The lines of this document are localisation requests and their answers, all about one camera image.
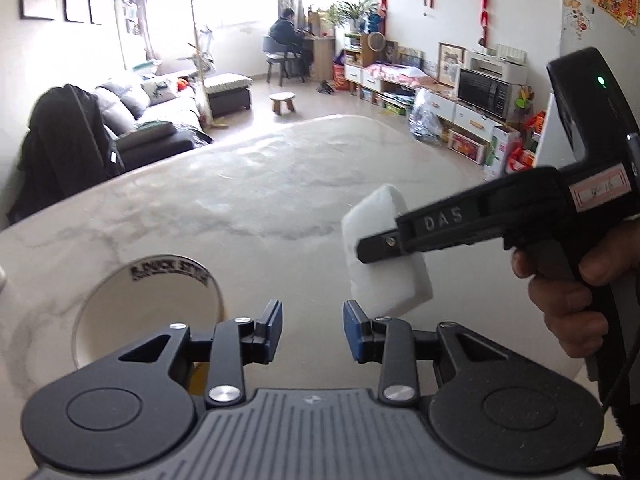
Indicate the grey sofa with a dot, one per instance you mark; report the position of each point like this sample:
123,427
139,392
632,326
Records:
160,142

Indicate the grey armchair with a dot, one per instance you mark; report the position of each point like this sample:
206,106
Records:
272,47

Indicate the white tall bookshelf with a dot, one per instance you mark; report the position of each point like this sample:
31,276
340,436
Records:
127,25

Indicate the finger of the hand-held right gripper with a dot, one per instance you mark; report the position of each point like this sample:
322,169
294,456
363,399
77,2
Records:
380,247

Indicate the white sponge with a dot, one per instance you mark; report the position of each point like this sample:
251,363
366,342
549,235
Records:
395,285

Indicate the deer print cushion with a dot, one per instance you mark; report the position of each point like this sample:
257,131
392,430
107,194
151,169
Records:
159,89

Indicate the checked ottoman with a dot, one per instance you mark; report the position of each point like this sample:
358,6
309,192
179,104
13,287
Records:
227,95

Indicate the clear plastic bag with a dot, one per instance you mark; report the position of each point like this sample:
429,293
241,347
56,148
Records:
425,120

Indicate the black jacket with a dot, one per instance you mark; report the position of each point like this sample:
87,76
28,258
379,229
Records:
65,150

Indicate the person's right hand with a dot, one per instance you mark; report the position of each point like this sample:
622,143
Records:
565,310

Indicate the red gift bag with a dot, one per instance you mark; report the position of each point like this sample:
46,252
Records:
522,162

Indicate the white office chair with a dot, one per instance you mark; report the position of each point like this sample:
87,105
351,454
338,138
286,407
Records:
206,42

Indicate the yellow duck bowl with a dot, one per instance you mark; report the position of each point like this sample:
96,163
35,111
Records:
150,310

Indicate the orange plush toy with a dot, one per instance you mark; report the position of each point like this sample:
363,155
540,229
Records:
184,85

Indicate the wooden desk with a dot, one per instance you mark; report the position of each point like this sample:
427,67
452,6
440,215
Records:
324,57

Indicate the white printer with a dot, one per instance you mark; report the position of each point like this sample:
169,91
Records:
500,67

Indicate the red gift box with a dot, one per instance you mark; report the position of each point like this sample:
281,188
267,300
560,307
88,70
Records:
340,80

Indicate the green potted plant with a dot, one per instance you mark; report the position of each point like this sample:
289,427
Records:
350,10

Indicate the pink floral cloth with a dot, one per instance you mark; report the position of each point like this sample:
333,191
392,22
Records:
395,71

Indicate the wooden coat rack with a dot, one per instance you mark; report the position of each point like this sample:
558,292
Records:
200,75

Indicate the small wooden stool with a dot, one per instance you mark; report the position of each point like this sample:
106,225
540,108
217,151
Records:
282,97

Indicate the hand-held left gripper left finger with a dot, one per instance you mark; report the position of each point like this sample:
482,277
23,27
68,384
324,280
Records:
275,330

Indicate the white green carton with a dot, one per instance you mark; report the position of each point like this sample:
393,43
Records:
500,152

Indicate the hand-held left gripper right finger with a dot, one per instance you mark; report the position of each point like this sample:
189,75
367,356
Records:
351,332

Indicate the wooden shelf cabinet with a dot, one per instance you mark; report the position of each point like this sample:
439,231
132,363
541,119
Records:
352,70

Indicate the black microwave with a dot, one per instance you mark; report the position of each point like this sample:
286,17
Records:
482,92

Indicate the white low cabinet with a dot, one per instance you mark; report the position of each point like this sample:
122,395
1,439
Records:
472,120

